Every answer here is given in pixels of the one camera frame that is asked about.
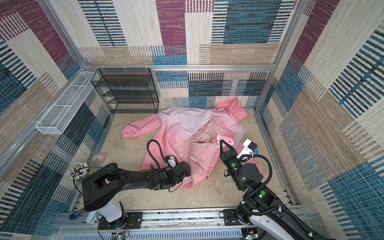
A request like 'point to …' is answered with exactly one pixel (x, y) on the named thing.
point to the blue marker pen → (74, 215)
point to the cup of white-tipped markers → (79, 171)
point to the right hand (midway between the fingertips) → (217, 143)
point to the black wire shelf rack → (127, 90)
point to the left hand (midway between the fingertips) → (191, 166)
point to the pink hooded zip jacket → (194, 135)
